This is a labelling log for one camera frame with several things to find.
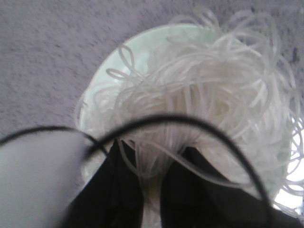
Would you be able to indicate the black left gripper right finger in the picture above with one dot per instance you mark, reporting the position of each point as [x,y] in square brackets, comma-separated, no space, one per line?
[187,201]

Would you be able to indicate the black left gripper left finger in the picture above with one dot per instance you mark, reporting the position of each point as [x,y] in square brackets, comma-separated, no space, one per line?
[112,198]

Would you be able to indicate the white vermicelli noodle bundle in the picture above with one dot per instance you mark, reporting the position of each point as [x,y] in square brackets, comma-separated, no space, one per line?
[231,75]

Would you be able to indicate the light green round plate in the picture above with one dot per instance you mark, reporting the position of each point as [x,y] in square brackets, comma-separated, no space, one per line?
[157,147]

